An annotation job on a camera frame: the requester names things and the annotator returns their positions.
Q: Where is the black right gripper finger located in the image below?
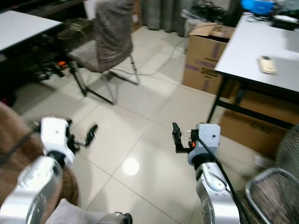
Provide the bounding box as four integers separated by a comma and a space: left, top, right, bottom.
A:
172, 122, 184, 151

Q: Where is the brown plush sofa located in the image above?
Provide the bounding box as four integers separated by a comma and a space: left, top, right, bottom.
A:
0, 103, 80, 224

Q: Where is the plain brown cardboard box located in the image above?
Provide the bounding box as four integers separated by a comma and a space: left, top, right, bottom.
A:
218, 90, 299, 160

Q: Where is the black equipment with orange parts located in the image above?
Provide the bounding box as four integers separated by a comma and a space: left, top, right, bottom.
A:
23, 51, 71, 81

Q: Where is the cardboard box purple print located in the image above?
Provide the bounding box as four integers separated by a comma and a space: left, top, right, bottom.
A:
182, 22, 235, 97

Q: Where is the round grey mesh fan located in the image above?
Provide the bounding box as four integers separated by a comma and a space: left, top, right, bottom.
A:
275, 123, 299, 199

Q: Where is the cream remote control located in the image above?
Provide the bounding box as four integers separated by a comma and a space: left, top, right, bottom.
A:
258, 55, 278, 75

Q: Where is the grey curtain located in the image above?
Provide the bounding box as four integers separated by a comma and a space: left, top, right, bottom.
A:
140, 0, 190, 30

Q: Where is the blue plastic object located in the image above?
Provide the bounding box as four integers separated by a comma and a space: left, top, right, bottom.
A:
241, 0, 276, 14

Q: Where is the small black device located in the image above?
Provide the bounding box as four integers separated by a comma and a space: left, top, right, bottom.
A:
273, 15, 299, 31

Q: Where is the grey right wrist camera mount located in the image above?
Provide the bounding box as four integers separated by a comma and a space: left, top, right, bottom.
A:
187, 123, 221, 165

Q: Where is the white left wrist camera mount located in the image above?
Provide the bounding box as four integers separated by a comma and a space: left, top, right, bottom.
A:
40, 116, 76, 167

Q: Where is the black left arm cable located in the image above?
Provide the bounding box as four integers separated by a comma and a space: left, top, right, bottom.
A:
0, 122, 42, 168

